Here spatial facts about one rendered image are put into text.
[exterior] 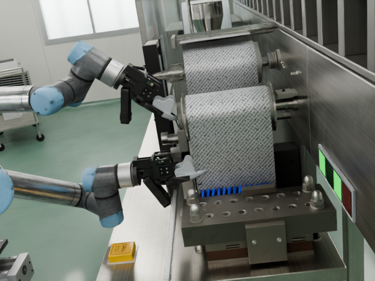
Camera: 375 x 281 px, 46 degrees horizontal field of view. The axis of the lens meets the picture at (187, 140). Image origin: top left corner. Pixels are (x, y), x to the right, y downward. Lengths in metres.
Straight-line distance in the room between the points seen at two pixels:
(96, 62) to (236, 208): 0.57
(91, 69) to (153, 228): 0.54
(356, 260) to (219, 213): 0.67
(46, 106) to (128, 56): 5.73
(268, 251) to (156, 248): 0.34
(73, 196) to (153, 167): 0.29
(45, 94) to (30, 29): 6.03
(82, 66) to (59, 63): 5.88
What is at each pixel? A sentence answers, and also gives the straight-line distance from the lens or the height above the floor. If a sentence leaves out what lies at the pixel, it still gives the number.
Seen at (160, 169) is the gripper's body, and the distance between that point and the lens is 1.29.
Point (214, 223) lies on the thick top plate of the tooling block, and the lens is 1.17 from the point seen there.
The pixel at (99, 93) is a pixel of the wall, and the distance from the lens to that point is 7.13.
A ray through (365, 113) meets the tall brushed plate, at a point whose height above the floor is 1.39.
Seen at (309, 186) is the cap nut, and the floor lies 1.05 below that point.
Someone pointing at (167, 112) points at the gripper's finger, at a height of 1.27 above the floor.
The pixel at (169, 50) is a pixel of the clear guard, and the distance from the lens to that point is 2.26.
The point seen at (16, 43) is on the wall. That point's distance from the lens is 7.35.
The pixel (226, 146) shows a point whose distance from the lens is 1.28.
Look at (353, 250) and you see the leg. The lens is 1.69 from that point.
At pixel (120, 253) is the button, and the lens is 1.32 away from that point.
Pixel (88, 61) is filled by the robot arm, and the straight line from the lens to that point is 1.30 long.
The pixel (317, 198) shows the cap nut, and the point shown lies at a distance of 1.19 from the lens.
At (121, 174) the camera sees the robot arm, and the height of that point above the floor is 1.13.
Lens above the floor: 1.63
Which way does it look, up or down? 20 degrees down
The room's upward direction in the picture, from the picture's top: 8 degrees counter-clockwise
